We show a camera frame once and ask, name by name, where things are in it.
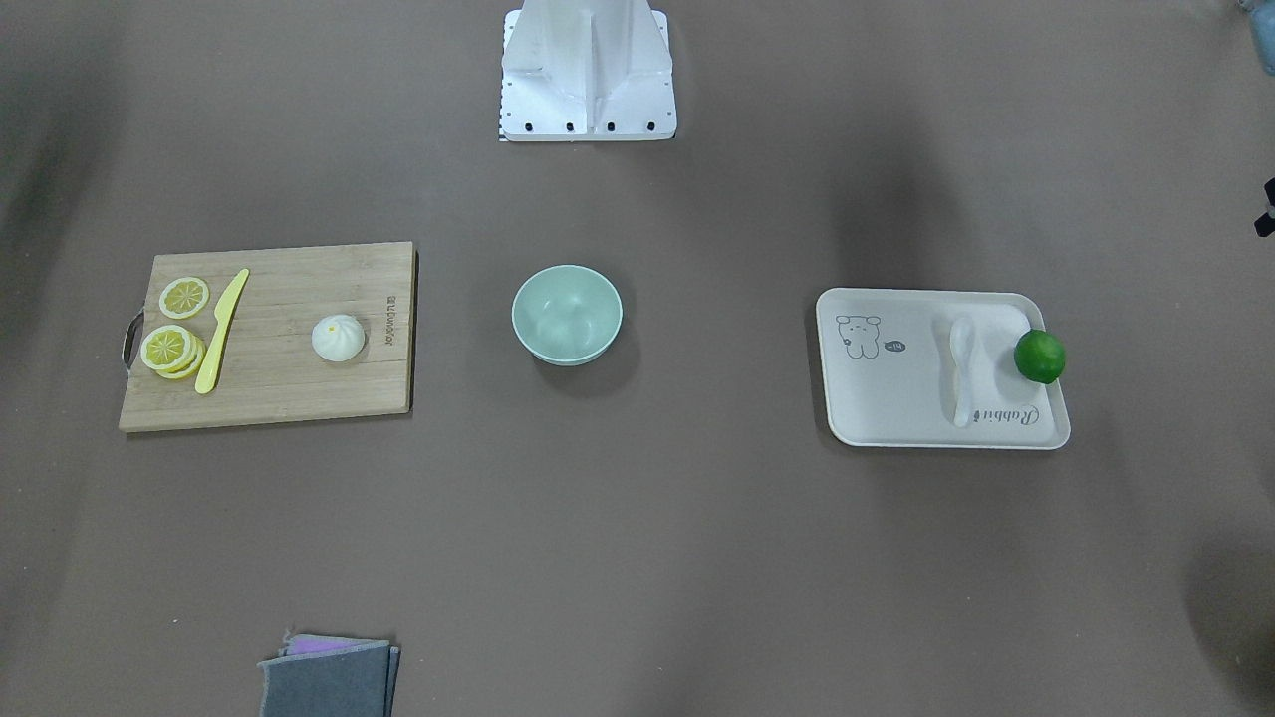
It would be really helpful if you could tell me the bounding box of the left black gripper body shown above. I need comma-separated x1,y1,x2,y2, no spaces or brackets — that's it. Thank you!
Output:
1253,179,1275,239

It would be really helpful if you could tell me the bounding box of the white ceramic spoon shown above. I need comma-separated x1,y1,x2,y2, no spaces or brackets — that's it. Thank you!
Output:
949,315,975,427

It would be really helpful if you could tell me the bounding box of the white steamed bun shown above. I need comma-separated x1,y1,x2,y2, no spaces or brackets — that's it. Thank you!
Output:
311,314,368,362

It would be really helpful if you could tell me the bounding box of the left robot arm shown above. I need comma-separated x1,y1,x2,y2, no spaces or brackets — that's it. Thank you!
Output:
1235,1,1274,239

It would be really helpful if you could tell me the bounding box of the mint green bowl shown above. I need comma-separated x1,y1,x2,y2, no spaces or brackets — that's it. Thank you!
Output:
511,265,625,366

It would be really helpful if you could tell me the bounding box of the green lime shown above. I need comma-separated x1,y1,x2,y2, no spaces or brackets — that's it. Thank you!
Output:
1014,330,1067,385

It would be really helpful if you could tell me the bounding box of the white rabbit tray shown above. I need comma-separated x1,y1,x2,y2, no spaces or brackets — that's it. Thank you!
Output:
815,290,1071,450

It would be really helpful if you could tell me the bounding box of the bamboo cutting board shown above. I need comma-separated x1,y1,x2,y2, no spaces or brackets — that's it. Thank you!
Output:
119,242,417,434

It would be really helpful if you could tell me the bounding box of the grey folded cloth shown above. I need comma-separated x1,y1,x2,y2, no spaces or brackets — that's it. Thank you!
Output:
258,632,402,716

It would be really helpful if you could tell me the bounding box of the yellow plastic knife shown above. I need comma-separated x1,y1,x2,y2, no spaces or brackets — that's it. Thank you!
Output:
195,268,251,395

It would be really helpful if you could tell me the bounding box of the single lemon slice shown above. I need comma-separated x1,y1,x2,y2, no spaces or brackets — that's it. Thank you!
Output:
158,276,210,322

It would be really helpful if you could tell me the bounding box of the lemon slice stack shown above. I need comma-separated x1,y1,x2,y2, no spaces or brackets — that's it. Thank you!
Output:
142,324,208,380

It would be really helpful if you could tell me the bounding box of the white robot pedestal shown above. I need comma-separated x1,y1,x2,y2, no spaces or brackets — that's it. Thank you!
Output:
499,1,678,142

